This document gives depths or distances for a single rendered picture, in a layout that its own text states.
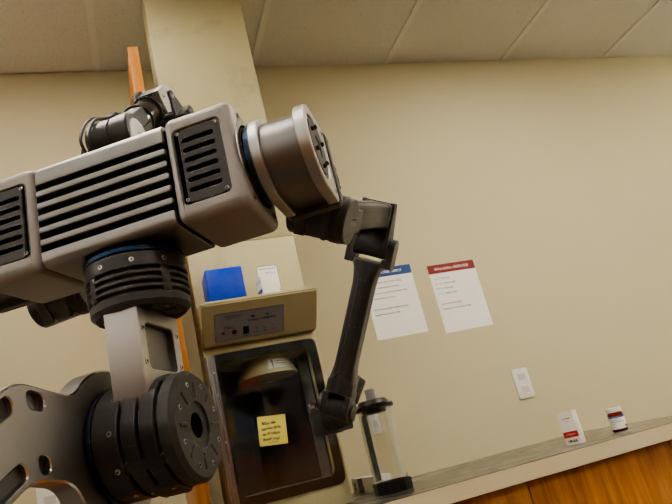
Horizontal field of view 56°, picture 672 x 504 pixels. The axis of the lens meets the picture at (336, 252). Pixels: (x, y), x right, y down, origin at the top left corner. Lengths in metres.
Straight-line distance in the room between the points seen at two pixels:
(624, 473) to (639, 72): 2.36
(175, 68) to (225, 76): 0.16
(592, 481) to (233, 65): 1.62
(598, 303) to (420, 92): 1.19
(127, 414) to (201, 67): 1.52
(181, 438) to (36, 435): 0.15
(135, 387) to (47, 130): 1.81
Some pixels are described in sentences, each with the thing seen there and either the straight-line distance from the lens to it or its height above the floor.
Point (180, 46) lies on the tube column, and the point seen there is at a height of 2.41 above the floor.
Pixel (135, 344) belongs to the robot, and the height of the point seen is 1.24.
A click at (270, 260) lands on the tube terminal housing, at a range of 1.86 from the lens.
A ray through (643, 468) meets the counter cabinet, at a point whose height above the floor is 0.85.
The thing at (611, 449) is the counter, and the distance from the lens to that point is 1.80.
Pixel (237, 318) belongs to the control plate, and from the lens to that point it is 1.71.
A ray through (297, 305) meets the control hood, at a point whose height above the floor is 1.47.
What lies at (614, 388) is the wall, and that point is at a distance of 2.79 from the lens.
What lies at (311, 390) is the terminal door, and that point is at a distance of 1.77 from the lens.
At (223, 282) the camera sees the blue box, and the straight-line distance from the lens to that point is 1.70.
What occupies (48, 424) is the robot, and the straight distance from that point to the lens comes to 0.79.
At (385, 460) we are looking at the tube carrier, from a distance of 1.71.
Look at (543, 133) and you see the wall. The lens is 3.11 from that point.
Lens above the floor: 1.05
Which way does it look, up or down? 18 degrees up
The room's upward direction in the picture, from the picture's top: 14 degrees counter-clockwise
